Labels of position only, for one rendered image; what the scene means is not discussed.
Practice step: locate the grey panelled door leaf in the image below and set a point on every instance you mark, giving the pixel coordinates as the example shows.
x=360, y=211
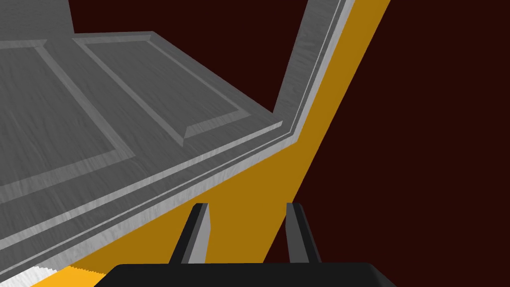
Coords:
x=99, y=119

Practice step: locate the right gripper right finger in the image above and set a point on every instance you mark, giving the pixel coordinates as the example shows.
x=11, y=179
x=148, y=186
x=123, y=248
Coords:
x=299, y=239

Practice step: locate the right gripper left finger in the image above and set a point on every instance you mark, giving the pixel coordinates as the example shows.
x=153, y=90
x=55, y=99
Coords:
x=196, y=239

